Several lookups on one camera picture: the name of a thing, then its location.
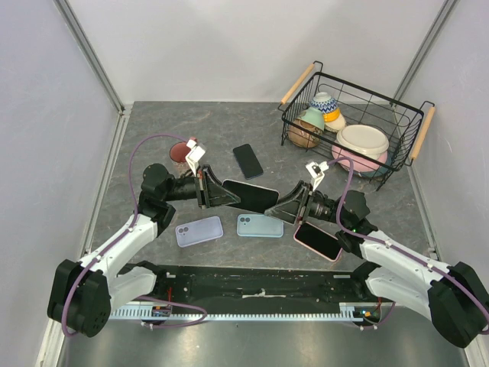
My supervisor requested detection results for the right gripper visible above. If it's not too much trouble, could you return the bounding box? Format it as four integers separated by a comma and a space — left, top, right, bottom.
264, 180, 348, 226

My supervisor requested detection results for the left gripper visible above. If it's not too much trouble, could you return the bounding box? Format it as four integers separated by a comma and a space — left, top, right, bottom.
163, 164, 241, 209

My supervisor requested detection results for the black phone with stand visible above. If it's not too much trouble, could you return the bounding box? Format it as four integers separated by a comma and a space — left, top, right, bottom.
222, 180, 279, 214

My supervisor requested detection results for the dark green phone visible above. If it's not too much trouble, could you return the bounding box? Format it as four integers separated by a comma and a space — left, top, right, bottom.
296, 222, 341, 260

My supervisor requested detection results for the pink phone case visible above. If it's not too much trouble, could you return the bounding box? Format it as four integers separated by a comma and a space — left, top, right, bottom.
293, 221, 344, 262

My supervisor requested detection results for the light blue phone case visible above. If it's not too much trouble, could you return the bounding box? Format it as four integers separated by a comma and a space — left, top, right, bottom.
237, 214, 284, 238

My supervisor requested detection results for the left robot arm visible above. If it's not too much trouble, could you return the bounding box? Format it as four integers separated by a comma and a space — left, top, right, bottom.
47, 164, 241, 337

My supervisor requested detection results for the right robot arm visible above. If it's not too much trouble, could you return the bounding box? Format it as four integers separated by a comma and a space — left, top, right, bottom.
265, 181, 488, 348

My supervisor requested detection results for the blue-edged black phone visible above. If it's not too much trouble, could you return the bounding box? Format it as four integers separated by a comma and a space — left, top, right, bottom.
232, 144, 264, 180

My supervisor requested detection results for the lavender phone case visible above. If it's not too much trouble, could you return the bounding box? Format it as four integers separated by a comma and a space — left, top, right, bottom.
175, 216, 223, 248

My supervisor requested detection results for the pink floral mug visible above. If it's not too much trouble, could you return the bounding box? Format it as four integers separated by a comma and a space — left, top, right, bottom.
170, 141, 191, 164

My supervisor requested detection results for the brown bowl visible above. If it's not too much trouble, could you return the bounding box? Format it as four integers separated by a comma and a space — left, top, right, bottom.
287, 119, 322, 149

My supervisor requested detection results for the pink bowl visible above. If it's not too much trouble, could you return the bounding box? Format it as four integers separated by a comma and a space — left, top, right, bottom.
332, 145, 387, 172

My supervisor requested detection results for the green bowl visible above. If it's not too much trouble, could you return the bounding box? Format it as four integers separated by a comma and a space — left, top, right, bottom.
296, 107, 325, 132

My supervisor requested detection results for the yellow white bowl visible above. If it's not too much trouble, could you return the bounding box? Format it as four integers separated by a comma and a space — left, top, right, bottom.
323, 108, 346, 132

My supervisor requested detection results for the cream bowl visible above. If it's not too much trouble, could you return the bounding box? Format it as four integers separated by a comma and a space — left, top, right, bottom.
336, 125, 389, 155

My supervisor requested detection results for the teal bowl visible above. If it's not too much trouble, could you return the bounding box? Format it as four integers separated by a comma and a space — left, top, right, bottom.
357, 152, 392, 178

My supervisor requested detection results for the blue patterned bowl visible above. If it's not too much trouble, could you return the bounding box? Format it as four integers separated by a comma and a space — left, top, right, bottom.
309, 92, 338, 114

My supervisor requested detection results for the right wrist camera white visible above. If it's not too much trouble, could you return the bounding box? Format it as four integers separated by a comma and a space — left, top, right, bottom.
306, 161, 329, 191

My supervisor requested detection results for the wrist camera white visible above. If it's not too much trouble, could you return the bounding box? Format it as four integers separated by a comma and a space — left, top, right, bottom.
185, 139, 206, 176
306, 161, 329, 191

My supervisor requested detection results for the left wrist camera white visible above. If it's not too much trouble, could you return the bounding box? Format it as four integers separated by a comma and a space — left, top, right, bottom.
185, 139, 206, 176

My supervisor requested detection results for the black wire basket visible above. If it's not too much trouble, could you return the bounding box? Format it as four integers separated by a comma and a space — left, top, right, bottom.
278, 61, 435, 185

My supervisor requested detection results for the slotted cable duct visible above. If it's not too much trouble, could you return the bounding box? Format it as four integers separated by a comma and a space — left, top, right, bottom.
109, 302, 363, 322

